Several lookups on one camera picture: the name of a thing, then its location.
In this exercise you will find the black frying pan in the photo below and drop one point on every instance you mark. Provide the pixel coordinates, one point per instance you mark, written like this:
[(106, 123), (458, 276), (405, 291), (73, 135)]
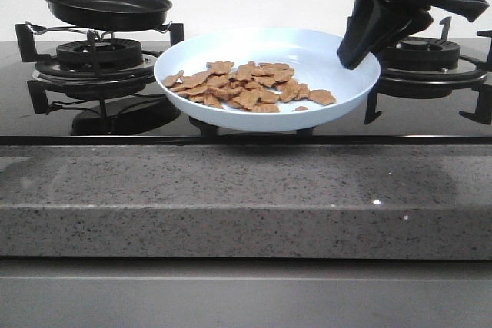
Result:
[(111, 15)]

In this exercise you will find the right black gas burner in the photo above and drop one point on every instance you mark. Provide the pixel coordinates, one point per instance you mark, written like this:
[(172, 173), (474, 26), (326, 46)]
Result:
[(422, 54)]

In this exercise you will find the black gas burner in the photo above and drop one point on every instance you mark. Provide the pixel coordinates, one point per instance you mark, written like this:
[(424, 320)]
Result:
[(111, 55), (422, 54)]

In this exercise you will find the right black pan support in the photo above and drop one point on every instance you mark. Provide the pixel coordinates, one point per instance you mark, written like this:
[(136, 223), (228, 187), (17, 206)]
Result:
[(471, 73)]

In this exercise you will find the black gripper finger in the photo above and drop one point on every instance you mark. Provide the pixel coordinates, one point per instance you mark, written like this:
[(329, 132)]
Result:
[(418, 22), (367, 27)]

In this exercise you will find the left black pan support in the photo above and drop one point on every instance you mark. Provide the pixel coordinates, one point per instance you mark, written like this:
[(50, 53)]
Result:
[(48, 69)]

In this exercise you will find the black glass gas cooktop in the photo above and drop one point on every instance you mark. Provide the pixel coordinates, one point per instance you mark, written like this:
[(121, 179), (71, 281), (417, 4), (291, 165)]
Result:
[(34, 115)]

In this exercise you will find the light blue plate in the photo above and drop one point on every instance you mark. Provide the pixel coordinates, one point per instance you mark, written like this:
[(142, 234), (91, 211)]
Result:
[(312, 55)]

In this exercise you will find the left black gas burner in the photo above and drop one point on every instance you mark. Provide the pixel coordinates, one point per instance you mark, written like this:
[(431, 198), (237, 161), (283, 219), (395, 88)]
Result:
[(111, 55)]

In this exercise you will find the brown meat pieces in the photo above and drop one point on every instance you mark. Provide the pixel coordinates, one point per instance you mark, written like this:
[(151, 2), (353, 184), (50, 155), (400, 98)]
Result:
[(251, 87)]

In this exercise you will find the black pan support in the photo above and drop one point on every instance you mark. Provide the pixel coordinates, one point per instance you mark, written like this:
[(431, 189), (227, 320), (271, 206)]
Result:
[(471, 73), (48, 69)]

